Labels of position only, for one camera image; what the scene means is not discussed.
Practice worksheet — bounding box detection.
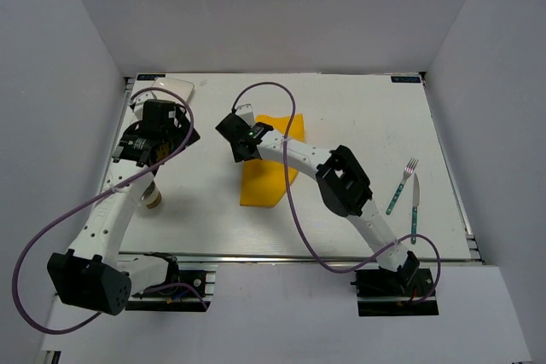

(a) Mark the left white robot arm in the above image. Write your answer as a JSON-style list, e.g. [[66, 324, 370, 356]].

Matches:
[[47, 99, 200, 315]]

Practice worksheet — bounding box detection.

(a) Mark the knife with green handle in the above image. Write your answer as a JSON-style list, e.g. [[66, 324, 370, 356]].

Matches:
[[410, 173, 421, 245]]

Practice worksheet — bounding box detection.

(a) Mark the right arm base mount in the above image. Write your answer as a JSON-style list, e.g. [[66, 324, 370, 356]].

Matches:
[[351, 269, 439, 317]]

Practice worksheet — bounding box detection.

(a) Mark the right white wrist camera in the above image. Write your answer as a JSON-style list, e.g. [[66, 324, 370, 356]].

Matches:
[[235, 104, 255, 127]]

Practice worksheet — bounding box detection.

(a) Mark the fork with green handle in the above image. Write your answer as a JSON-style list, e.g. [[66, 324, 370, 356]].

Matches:
[[386, 158, 419, 215]]

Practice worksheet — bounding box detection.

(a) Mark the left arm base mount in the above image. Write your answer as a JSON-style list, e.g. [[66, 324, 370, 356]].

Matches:
[[118, 252, 216, 313]]

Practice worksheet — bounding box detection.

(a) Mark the paper cup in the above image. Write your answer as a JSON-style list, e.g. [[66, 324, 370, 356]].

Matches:
[[140, 182, 162, 209]]

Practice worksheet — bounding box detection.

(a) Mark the white rectangular plate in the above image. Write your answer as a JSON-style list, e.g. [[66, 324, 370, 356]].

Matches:
[[130, 77, 195, 103]]

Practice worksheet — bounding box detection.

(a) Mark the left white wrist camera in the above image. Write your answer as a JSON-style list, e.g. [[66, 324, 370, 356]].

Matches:
[[130, 95, 148, 121]]

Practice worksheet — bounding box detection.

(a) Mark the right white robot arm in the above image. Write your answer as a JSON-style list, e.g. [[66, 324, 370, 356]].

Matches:
[[216, 113, 419, 295]]

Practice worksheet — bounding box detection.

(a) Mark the yellow pikachu cloth napkin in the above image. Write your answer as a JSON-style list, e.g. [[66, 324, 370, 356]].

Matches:
[[239, 113, 305, 208]]

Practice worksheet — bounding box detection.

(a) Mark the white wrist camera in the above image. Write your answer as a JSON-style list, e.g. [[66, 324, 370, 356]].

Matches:
[[235, 104, 255, 127], [130, 95, 148, 121]]

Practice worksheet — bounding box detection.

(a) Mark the left blue table label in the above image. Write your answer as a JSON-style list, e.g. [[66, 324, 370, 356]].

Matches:
[[136, 73, 166, 81]]

